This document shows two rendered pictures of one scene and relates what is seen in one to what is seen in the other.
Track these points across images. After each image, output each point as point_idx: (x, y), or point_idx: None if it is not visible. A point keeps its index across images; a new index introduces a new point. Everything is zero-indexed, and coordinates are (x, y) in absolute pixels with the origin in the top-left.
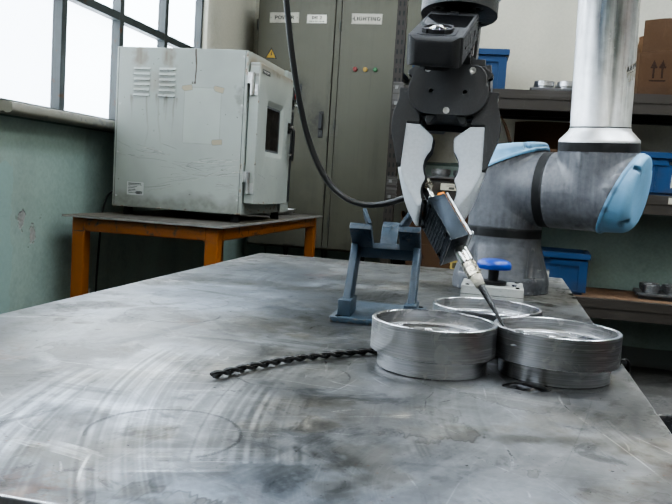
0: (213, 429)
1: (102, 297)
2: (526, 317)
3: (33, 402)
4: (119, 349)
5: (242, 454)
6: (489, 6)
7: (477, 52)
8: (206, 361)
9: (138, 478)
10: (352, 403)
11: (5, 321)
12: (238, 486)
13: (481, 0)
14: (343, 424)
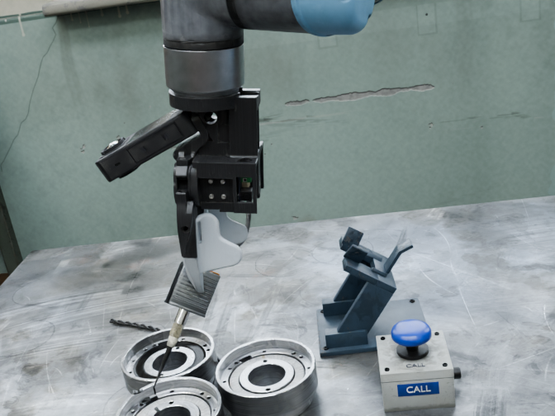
0: (25, 347)
1: (323, 226)
2: (214, 390)
3: (60, 300)
4: (167, 281)
5: None
6: (178, 108)
7: (240, 131)
8: (151, 309)
9: None
10: (73, 371)
11: None
12: None
13: (173, 103)
14: (34, 375)
